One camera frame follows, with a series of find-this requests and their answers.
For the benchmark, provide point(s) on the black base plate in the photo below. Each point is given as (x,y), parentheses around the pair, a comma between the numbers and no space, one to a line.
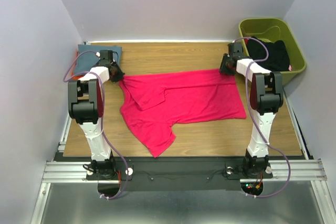
(174,174)

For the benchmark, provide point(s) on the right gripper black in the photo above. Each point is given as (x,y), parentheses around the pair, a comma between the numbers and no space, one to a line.
(223,68)

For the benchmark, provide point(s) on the folded blue grey t shirt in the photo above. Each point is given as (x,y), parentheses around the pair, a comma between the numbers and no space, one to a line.
(88,60)

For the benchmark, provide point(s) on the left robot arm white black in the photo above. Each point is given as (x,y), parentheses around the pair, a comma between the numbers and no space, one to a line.
(86,106)

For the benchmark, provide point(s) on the black t shirt in bin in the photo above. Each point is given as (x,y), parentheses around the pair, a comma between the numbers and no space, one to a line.
(278,59)

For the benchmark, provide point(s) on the pink red t shirt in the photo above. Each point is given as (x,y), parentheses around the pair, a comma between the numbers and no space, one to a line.
(153,103)

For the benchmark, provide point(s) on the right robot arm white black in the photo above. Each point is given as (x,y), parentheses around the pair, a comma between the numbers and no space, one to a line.
(265,98)

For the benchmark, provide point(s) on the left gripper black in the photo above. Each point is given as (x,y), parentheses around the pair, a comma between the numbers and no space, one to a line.
(119,75)

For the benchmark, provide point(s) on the folded orange t shirt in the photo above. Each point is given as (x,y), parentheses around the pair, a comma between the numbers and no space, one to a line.
(73,69)

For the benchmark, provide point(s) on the olive green plastic bin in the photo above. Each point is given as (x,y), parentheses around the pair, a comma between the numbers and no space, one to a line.
(272,30)

